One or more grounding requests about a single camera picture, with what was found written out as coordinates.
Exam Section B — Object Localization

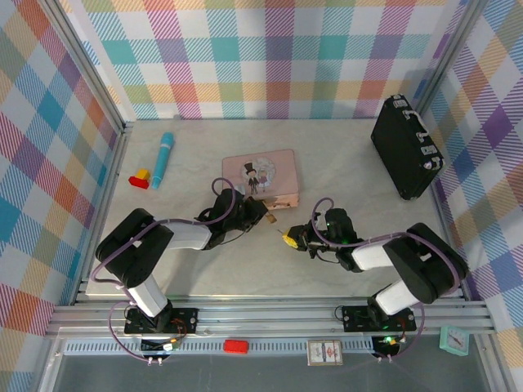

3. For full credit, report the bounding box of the pink tin box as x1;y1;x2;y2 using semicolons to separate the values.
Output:
221;148;302;210

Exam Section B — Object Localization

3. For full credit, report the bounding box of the teal cylindrical tube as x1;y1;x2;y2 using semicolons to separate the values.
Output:
150;131;175;190

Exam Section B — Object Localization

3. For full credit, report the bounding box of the red and yellow toy block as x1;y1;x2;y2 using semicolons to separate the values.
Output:
128;168;151;191

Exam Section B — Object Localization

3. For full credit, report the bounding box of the black briefcase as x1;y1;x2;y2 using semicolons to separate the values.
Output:
370;94;445;201

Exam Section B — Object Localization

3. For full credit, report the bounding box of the deck of playing cards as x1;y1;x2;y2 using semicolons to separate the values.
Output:
306;339;344;367

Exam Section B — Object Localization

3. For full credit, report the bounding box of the teal alarm clock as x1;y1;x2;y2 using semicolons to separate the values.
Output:
439;325;468;357

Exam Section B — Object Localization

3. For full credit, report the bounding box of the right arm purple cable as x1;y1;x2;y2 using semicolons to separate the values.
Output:
310;197;458;363

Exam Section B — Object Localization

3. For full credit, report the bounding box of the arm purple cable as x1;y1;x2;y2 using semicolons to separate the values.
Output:
310;197;458;363
92;177;246;363

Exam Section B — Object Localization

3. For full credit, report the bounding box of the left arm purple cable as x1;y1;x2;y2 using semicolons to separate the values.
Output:
92;177;246;363

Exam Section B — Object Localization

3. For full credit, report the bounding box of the aluminium frame rail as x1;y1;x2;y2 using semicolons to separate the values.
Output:
43;301;496;341

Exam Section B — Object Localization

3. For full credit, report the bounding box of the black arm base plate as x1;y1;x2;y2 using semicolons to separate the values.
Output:
341;304;418;332
123;307;199;335

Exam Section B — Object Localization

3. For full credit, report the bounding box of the slotted grey cable duct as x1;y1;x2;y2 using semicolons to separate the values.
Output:
64;339;379;355

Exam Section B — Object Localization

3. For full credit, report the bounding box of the aluminium frame post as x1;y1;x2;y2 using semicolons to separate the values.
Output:
415;0;488;118
39;0;128;132

